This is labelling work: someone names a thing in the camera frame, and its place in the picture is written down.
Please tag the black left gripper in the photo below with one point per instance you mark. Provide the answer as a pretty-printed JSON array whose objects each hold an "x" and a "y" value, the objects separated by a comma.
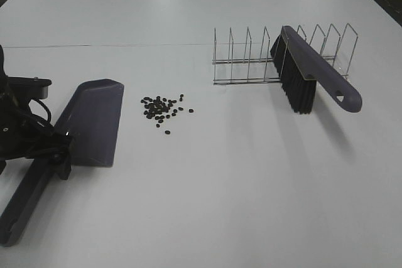
[{"x": 27, "y": 135}]

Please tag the purple plastic dustpan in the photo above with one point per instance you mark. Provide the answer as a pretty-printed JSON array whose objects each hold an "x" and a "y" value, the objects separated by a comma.
[{"x": 91, "y": 117}]

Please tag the pile of coffee beans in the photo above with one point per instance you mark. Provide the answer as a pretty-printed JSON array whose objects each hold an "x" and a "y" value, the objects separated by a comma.
[{"x": 161, "y": 109}]

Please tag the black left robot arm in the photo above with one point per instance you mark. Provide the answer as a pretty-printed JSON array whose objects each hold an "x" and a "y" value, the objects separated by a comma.
[{"x": 8, "y": 98}]

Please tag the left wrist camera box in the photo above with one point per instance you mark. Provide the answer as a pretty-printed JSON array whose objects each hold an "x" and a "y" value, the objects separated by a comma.
[{"x": 29, "y": 88}]

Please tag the chrome wire dish rack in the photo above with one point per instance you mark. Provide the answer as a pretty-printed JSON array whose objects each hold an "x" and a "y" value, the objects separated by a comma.
[{"x": 251, "y": 61}]

